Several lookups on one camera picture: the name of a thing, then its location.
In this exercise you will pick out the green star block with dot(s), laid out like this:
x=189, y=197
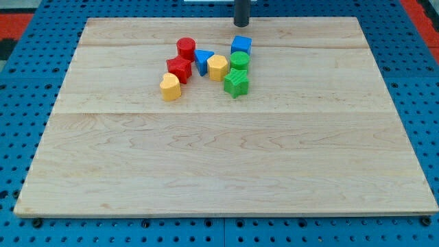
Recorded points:
x=236, y=82

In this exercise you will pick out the yellow hexagon block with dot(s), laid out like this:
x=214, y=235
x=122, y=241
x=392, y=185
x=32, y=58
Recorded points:
x=217, y=67

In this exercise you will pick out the yellow heart block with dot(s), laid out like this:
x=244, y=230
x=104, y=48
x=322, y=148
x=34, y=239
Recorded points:
x=170, y=87

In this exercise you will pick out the green cylinder block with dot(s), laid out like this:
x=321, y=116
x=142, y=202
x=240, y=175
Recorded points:
x=239, y=60

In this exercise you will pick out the red star block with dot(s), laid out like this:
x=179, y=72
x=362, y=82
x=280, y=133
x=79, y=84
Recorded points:
x=180, y=67

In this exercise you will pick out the blue triangle block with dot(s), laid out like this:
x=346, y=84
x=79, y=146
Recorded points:
x=201, y=57

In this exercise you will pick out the blue cube block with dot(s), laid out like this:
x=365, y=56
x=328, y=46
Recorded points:
x=241, y=43

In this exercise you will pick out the red cylinder block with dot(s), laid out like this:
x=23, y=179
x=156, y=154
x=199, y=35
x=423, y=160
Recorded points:
x=186, y=47

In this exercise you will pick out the light wooden board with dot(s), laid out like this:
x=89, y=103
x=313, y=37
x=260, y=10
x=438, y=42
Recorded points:
x=317, y=135

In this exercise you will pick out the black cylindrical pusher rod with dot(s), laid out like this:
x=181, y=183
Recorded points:
x=241, y=14

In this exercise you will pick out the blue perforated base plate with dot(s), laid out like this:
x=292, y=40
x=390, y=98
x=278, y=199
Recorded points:
x=33, y=75

